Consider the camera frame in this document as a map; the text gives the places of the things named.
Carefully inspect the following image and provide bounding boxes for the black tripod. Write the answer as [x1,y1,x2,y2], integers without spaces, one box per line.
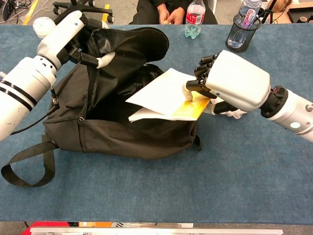
[258,0,278,24]

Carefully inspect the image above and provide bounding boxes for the red plastic object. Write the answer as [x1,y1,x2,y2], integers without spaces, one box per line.
[25,221,70,235]

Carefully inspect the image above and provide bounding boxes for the tangled floor cables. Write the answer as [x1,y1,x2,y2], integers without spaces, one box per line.
[0,0,32,24]

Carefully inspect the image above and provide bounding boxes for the black mesh pen cup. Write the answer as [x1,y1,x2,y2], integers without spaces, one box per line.
[225,13,262,53]

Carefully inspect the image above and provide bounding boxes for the aluminium profile rail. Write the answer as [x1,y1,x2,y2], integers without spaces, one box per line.
[29,227,284,235]

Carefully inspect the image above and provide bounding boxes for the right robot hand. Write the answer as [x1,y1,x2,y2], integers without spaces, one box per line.
[182,50,271,116]

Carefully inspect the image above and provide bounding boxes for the yellow white booklet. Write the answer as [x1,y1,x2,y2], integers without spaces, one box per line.
[125,68,211,123]

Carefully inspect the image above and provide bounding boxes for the purple label clear water bottle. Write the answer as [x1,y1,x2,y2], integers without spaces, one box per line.
[227,0,262,48]

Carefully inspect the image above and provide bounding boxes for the white jar with blue label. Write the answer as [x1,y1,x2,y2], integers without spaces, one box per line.
[32,17,56,39]

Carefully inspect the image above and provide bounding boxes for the orange white box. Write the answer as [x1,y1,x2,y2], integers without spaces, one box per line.
[78,222,113,228]

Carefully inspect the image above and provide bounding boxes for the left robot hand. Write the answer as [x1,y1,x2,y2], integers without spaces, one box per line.
[36,10,115,71]

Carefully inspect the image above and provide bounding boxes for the seated person in black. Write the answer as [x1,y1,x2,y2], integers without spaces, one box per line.
[128,0,218,25]

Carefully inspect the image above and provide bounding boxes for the red label plastic water bottle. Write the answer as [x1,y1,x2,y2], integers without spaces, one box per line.
[184,0,205,39]

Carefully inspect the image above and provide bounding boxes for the black fabric backpack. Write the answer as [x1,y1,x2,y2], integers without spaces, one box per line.
[1,26,203,188]

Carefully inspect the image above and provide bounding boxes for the black office chair base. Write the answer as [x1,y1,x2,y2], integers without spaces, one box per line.
[52,0,115,24]

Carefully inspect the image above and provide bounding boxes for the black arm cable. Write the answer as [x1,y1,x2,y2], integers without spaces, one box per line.
[11,88,58,135]

